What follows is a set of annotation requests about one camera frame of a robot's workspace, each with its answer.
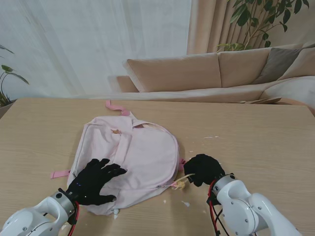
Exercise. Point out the grey sofa cushion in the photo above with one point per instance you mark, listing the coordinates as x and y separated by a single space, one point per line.
275 64

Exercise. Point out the pink fabric backpack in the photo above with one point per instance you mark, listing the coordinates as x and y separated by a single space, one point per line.
142 152

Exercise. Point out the beige pleated curtain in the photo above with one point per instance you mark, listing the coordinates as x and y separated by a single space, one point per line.
211 24

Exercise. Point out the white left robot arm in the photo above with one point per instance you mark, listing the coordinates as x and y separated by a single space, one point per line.
37 218

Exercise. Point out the thin white paper strip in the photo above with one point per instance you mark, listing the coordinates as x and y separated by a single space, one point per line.
208 137

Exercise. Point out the tall small-leaved green plant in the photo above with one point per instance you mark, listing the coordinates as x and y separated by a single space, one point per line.
246 14

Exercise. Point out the beige sofa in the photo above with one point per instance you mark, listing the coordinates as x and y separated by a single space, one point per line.
172 73

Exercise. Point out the broad-leaved green plant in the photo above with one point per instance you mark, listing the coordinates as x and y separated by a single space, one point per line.
14 73

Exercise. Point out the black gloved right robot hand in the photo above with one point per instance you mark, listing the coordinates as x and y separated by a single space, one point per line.
206 169

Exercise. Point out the flat brown cardboard piece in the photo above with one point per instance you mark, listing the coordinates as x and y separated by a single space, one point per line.
265 100

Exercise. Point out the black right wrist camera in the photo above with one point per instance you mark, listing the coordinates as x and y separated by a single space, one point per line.
214 202

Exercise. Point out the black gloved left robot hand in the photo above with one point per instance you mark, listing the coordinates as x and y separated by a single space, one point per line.
91 184

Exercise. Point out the white beanbag cushion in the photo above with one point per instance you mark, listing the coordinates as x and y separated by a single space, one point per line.
290 91

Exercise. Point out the yellow yarn zipper pull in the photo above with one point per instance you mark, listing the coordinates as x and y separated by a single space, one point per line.
180 184

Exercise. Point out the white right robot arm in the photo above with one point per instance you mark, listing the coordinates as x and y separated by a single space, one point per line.
246 209

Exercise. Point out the white sheer curtain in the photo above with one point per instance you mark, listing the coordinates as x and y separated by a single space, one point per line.
86 44

